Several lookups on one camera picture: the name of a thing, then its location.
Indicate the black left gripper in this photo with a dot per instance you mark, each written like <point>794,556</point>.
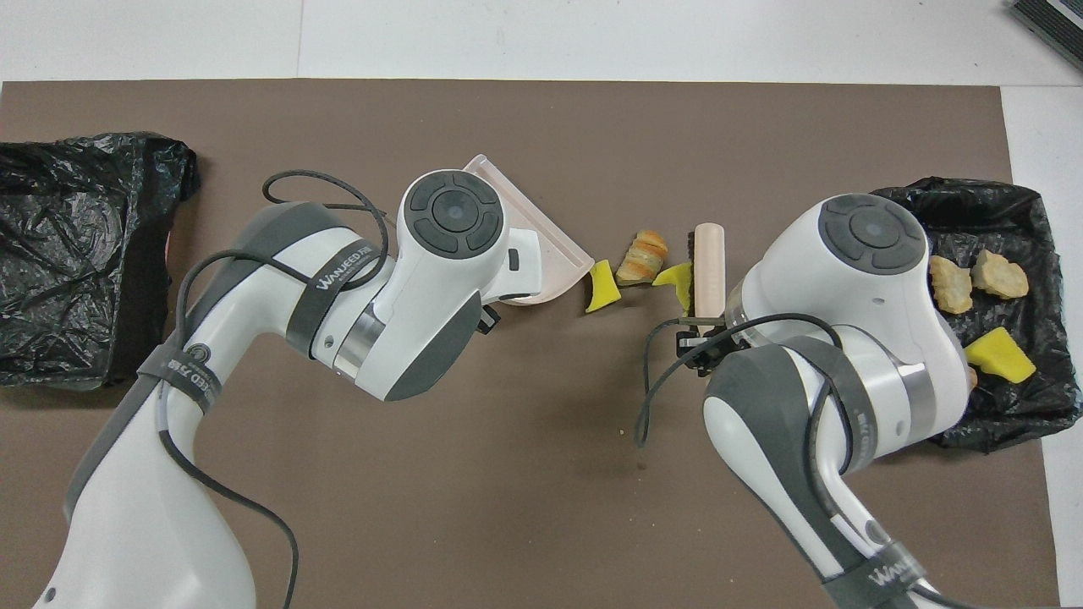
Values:
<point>488,320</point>

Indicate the open black bag-lined bin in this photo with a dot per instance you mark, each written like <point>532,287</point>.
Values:
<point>1015,220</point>

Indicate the dark ribbed device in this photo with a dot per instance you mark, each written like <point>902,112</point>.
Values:
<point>1058,21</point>

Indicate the beige plastic dustpan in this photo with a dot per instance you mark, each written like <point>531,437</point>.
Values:
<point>560,266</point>

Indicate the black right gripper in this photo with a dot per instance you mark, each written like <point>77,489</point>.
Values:
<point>698,348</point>

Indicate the small curved yellow sponge piece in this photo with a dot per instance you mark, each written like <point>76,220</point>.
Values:
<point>601,289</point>

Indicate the striped croissant bread piece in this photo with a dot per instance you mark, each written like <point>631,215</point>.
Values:
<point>643,258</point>

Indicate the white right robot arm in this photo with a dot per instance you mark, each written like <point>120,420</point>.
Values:
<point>846,279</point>

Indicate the torn orange croissant piece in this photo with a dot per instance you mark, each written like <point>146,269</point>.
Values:
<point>1000,272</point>

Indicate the beige hand brush black bristles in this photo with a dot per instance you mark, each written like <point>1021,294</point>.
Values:
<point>709,262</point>

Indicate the notched yellow sponge piece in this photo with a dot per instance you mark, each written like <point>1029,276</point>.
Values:
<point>678,277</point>

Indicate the pale bread chunk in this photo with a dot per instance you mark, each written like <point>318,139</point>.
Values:
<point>953,286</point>

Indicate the brown table mat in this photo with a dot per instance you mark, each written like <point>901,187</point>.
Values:
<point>508,507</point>

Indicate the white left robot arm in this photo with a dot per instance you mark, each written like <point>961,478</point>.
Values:
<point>406,296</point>

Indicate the black bag-covered bin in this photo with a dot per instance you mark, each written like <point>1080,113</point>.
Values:
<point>68,254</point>

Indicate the green and yellow sponge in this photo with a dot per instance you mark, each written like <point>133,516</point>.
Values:
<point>1000,355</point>

